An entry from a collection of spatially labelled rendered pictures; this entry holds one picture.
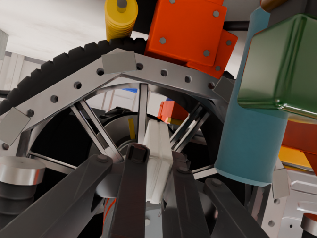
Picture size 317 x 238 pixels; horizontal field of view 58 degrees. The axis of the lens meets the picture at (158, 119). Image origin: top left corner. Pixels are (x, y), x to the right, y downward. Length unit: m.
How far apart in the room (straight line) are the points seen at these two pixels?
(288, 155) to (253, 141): 0.63
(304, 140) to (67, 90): 0.67
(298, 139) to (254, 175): 0.53
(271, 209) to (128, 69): 0.38
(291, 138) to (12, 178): 0.83
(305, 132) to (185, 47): 0.53
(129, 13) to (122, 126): 0.52
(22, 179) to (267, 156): 0.31
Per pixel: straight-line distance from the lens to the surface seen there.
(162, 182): 0.17
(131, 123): 0.97
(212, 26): 0.53
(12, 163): 0.30
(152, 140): 0.18
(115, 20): 0.52
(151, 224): 0.39
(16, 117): 0.52
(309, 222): 0.39
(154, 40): 0.50
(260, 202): 0.65
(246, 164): 0.43
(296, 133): 0.96
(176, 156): 0.19
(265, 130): 0.43
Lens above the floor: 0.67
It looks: 1 degrees up
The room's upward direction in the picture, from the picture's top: 167 degrees counter-clockwise
